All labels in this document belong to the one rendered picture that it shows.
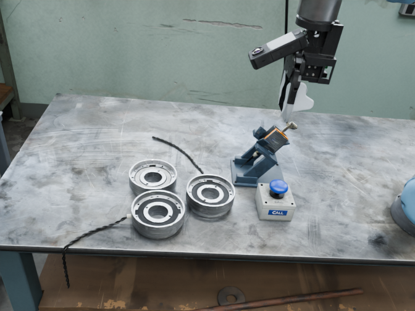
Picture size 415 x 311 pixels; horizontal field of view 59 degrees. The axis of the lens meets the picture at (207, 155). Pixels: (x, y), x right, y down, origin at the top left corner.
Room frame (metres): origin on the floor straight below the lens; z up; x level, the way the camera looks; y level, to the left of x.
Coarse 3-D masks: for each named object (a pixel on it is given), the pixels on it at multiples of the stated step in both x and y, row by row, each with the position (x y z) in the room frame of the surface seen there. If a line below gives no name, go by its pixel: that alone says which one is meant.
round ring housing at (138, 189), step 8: (144, 160) 0.67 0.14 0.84; (152, 160) 0.68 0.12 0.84; (160, 160) 0.68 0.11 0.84; (136, 168) 0.65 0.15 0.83; (168, 168) 0.67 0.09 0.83; (144, 176) 0.63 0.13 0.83; (152, 176) 0.65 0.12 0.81; (160, 176) 0.65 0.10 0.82; (176, 176) 0.63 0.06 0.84; (136, 184) 0.59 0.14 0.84; (144, 184) 0.61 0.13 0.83; (152, 184) 0.61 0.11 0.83; (160, 184) 0.61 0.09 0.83; (176, 184) 0.63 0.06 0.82; (136, 192) 0.59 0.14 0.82; (144, 192) 0.58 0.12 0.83
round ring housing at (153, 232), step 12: (156, 192) 0.57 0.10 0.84; (168, 192) 0.58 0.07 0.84; (132, 204) 0.53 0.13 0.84; (156, 204) 0.55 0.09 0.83; (180, 204) 0.55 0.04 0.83; (132, 216) 0.50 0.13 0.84; (168, 216) 0.52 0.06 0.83; (180, 216) 0.51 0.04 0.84; (144, 228) 0.48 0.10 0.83; (156, 228) 0.47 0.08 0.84; (168, 228) 0.48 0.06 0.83
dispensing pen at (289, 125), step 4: (288, 124) 0.72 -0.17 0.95; (292, 124) 0.73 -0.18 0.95; (272, 128) 0.73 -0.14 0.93; (284, 128) 0.73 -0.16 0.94; (288, 128) 0.73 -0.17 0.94; (268, 132) 0.73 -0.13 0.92; (284, 132) 0.73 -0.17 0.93; (260, 136) 0.74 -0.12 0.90; (264, 136) 0.72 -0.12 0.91; (284, 136) 0.72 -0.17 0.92; (256, 152) 0.72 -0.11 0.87; (252, 156) 0.72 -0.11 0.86; (248, 160) 0.72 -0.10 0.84; (244, 164) 0.72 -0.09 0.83
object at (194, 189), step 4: (204, 180) 0.64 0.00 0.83; (208, 180) 0.64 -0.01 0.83; (212, 180) 0.65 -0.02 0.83; (196, 184) 0.63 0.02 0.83; (200, 184) 0.63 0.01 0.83; (204, 184) 0.63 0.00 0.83; (208, 184) 0.63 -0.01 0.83; (212, 184) 0.63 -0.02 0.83; (216, 184) 0.64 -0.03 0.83; (220, 184) 0.64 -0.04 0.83; (192, 188) 0.61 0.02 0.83; (196, 188) 0.61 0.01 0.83; (220, 188) 0.62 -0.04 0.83; (224, 188) 0.62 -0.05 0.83; (192, 192) 0.60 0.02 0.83; (196, 192) 0.60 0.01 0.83; (224, 192) 0.61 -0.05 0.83; (196, 196) 0.59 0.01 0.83; (224, 196) 0.60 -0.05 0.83; (228, 196) 0.60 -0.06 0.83; (196, 200) 0.58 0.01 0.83; (200, 200) 0.58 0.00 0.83; (220, 200) 0.58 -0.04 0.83; (224, 200) 0.59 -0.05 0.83; (208, 204) 0.57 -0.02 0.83; (212, 204) 0.57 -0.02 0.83; (216, 204) 0.57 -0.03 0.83
